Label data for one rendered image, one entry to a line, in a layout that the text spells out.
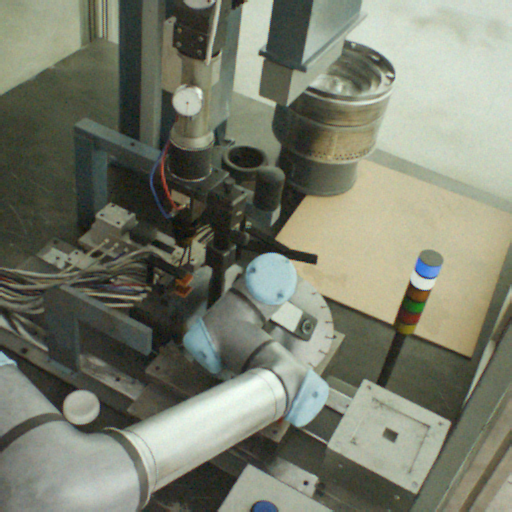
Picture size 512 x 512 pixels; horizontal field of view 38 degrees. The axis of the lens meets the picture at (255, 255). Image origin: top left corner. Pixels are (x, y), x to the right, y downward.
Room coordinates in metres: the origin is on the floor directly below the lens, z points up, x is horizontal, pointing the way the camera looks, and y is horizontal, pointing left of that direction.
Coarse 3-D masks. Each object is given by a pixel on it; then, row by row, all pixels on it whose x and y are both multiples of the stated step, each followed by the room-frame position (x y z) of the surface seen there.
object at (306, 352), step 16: (192, 272) 1.09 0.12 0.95; (208, 272) 1.09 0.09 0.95; (240, 272) 1.11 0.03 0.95; (176, 288) 1.03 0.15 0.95; (192, 288) 1.04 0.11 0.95; (208, 288) 1.05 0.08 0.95; (224, 288) 1.06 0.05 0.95; (304, 288) 1.10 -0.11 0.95; (176, 304) 0.99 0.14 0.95; (192, 304) 1.00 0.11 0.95; (208, 304) 1.01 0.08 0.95; (304, 304) 1.05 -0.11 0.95; (320, 304) 1.06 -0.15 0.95; (176, 320) 0.95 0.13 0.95; (192, 320) 0.96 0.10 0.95; (320, 320) 1.01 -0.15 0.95; (176, 336) 0.91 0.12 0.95; (272, 336) 0.95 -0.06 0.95; (288, 336) 0.96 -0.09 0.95; (320, 336) 0.97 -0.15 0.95; (304, 352) 0.92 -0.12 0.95; (320, 352) 0.93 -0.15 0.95; (224, 368) 0.85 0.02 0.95
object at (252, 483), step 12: (252, 468) 0.69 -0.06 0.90; (240, 480) 0.67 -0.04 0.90; (252, 480) 0.67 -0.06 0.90; (264, 480) 0.67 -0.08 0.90; (276, 480) 0.68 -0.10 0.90; (240, 492) 0.64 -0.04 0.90; (252, 492) 0.65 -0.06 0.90; (264, 492) 0.65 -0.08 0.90; (276, 492) 0.66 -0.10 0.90; (288, 492) 0.66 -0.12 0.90; (228, 504) 0.62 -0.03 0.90; (240, 504) 0.62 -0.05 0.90; (252, 504) 0.63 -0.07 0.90; (276, 504) 0.63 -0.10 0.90; (288, 504) 0.64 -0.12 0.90; (300, 504) 0.64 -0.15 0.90; (312, 504) 0.64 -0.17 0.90
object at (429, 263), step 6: (420, 252) 1.03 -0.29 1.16; (426, 252) 1.03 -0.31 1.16; (432, 252) 1.03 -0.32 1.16; (420, 258) 1.01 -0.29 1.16; (426, 258) 1.01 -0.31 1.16; (432, 258) 1.02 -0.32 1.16; (438, 258) 1.02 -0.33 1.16; (420, 264) 1.01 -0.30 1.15; (426, 264) 1.00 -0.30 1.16; (432, 264) 1.00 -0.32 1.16; (438, 264) 1.00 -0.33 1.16; (420, 270) 1.00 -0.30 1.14; (426, 270) 1.00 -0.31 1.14; (432, 270) 1.00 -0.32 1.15; (438, 270) 1.00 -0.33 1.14; (426, 276) 1.00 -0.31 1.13; (432, 276) 1.00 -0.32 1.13
